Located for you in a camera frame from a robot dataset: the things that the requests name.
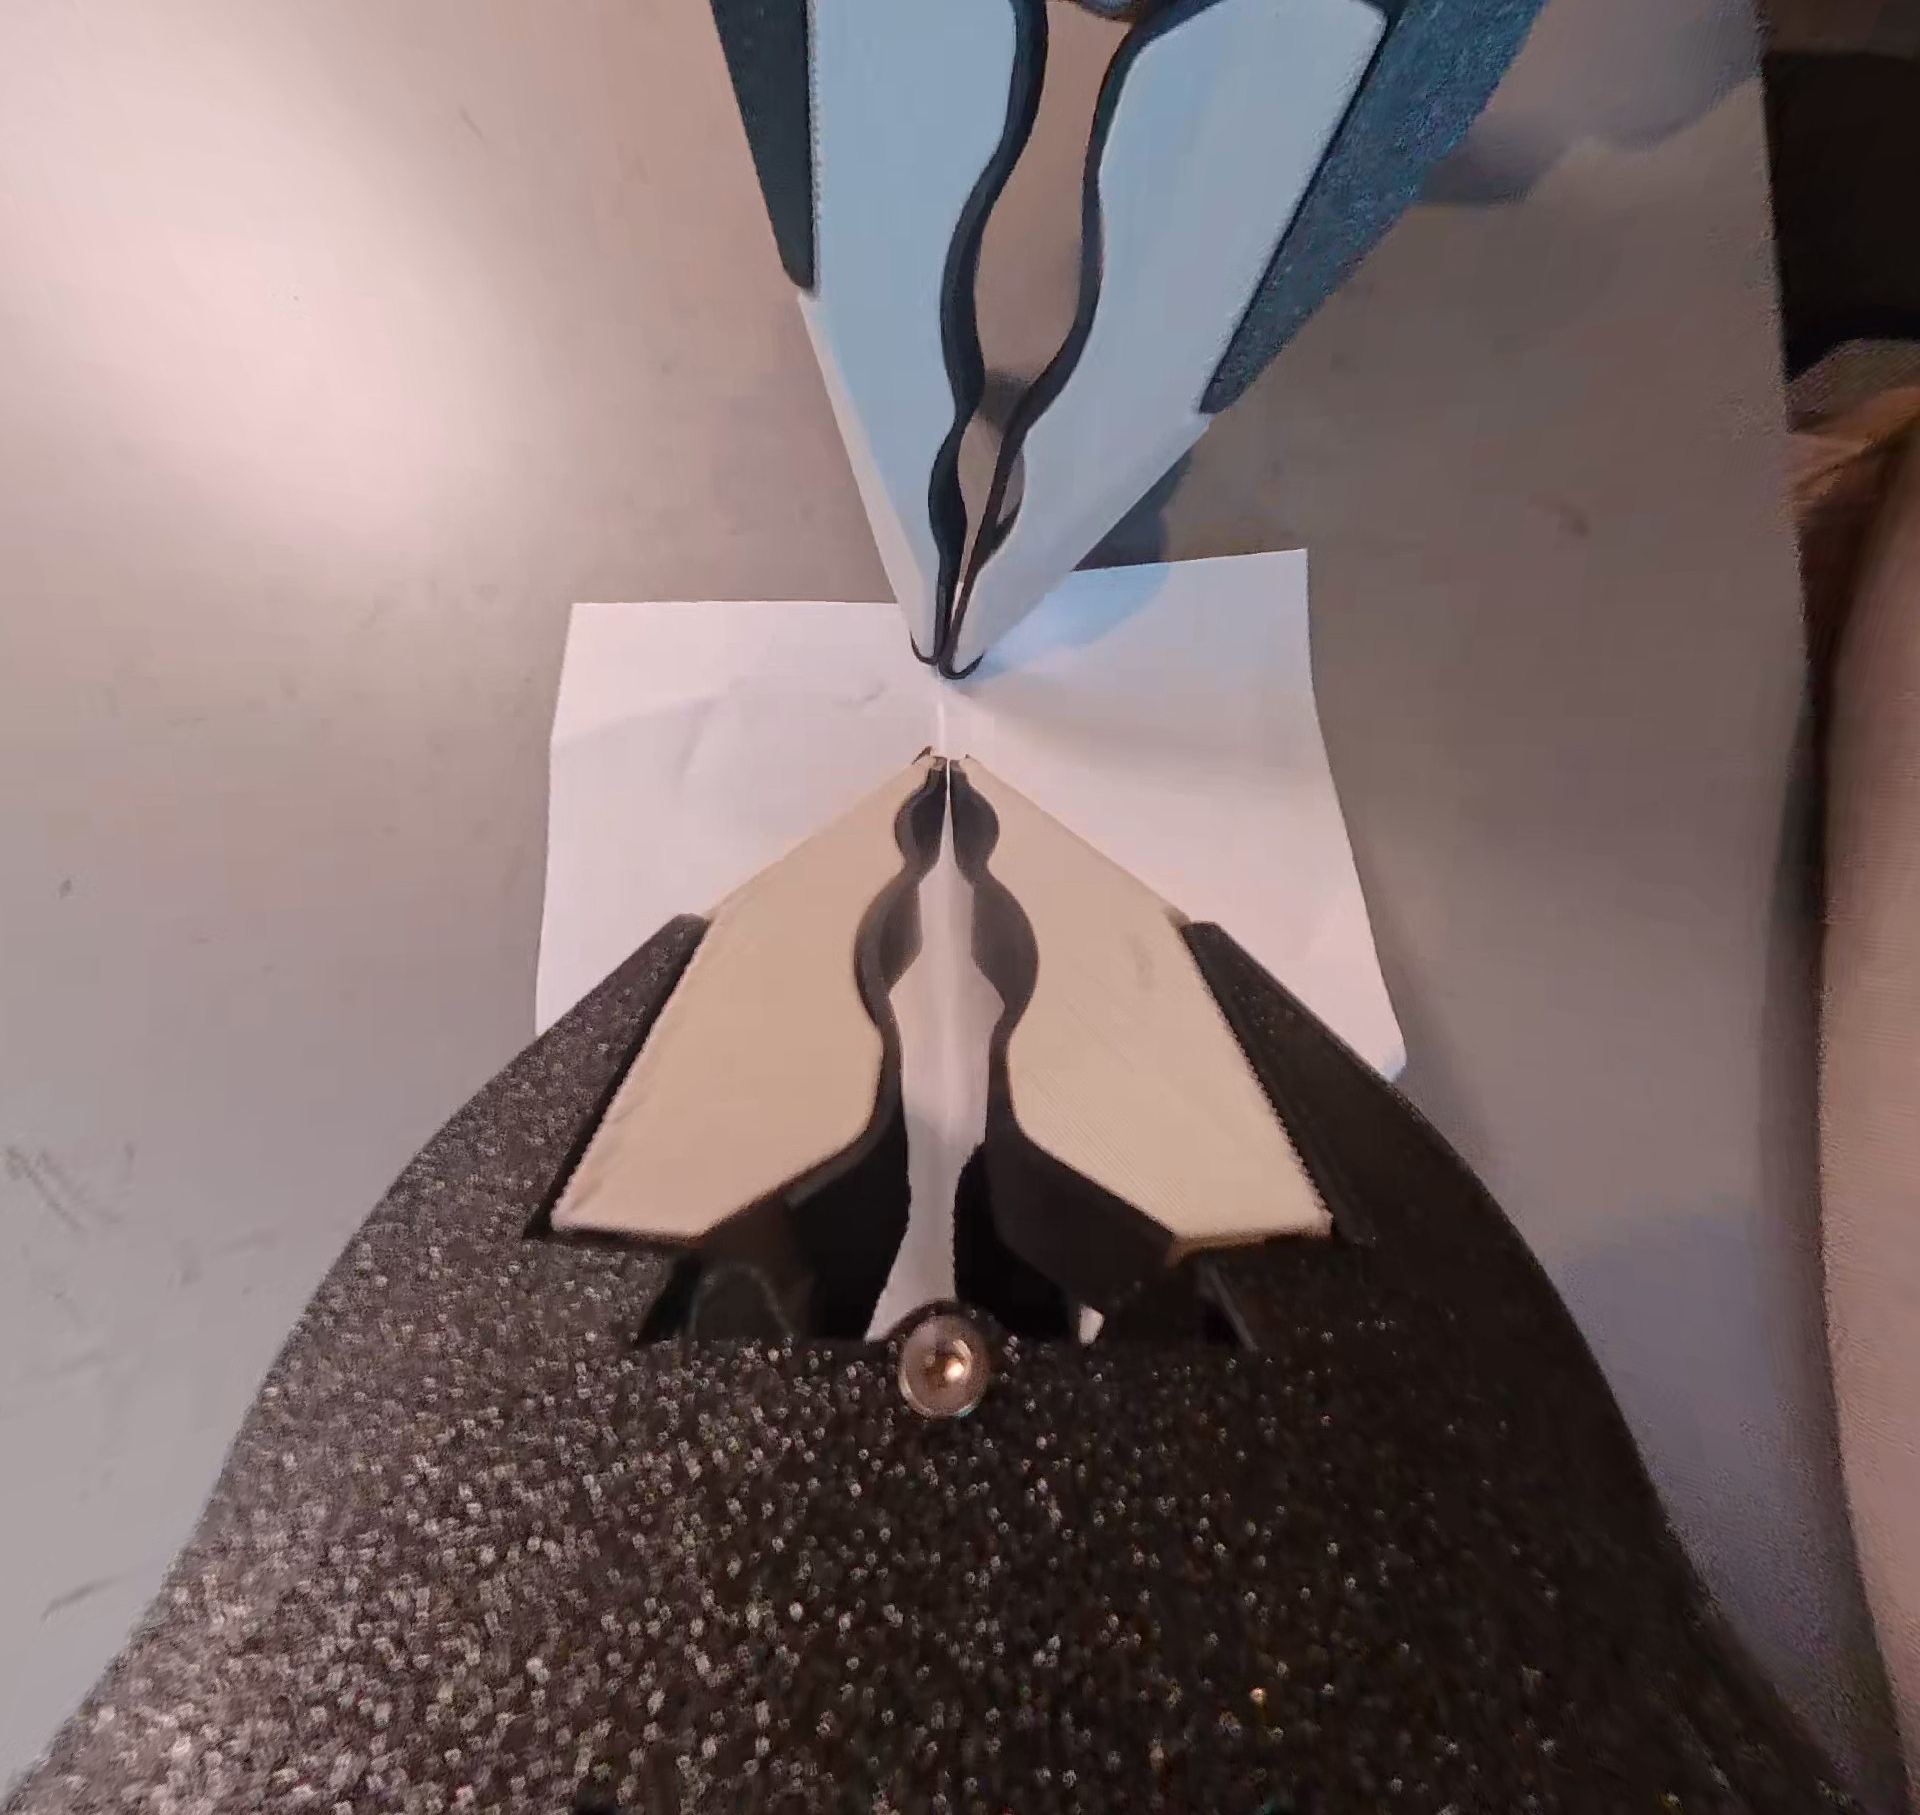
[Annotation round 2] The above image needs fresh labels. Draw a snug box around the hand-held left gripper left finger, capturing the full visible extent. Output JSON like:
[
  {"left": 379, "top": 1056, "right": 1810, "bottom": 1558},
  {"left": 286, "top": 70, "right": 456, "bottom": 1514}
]
[{"left": 552, "top": 756, "right": 949, "bottom": 1340}]

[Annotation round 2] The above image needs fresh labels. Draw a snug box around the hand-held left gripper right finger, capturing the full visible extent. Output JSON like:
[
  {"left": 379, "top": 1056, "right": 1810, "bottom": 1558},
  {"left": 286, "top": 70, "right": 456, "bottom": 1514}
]
[{"left": 945, "top": 756, "right": 1335, "bottom": 1340}]

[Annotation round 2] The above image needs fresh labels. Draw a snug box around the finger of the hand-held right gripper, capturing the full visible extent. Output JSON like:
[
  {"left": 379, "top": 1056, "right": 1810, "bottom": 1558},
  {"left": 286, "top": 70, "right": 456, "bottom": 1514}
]
[
  {"left": 947, "top": 0, "right": 1394, "bottom": 684},
  {"left": 794, "top": 0, "right": 1050, "bottom": 679}
]

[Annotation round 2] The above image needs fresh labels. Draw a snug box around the white paper sheet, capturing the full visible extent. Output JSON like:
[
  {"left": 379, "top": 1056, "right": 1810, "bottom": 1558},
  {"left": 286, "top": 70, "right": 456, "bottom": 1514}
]
[{"left": 534, "top": 550, "right": 1409, "bottom": 1336}]

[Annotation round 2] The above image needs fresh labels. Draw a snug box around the grey desk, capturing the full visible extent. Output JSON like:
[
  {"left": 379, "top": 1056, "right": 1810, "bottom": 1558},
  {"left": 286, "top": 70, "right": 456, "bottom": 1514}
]
[{"left": 0, "top": 0, "right": 1861, "bottom": 1815}]

